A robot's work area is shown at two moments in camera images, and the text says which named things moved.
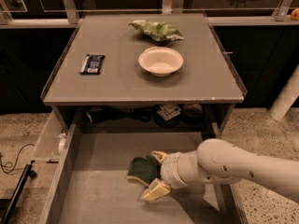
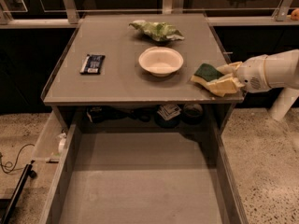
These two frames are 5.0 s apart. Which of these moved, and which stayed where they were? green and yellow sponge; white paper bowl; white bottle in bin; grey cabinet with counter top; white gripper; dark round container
Moved: white gripper; green and yellow sponge
Stayed: grey cabinet with counter top; dark round container; white bottle in bin; white paper bowl
